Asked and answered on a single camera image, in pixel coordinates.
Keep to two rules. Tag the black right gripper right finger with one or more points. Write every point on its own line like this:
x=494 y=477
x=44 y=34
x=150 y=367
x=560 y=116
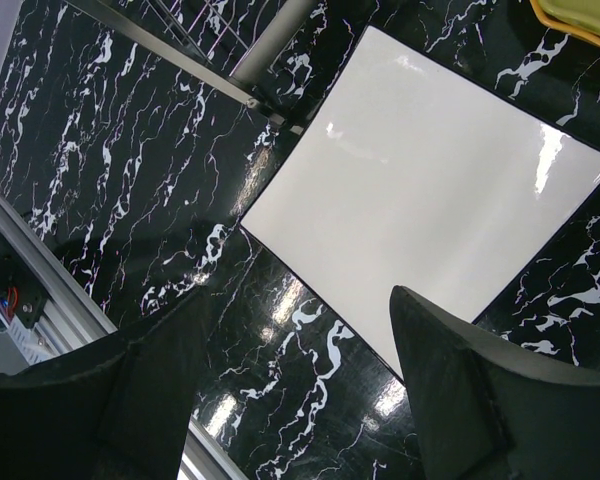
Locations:
x=486 y=408

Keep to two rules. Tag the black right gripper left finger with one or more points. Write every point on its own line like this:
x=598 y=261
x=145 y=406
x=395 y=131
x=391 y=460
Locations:
x=116 y=408

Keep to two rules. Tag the white square plate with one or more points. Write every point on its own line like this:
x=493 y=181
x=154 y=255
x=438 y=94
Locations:
x=411 y=175

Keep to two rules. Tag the yellow polka dot plate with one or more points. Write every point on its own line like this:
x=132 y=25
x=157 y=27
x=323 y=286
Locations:
x=559 y=25

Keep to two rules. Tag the green polka dot plate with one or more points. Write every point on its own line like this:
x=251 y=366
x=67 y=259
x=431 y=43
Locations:
x=583 y=13

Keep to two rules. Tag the stainless steel dish rack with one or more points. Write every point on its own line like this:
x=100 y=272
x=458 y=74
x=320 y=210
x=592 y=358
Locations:
x=228 y=45

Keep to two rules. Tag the aluminium frame rail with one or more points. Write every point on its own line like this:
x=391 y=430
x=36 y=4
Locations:
x=76 y=321

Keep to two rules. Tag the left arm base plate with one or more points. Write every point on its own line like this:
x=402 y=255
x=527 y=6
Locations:
x=21 y=293

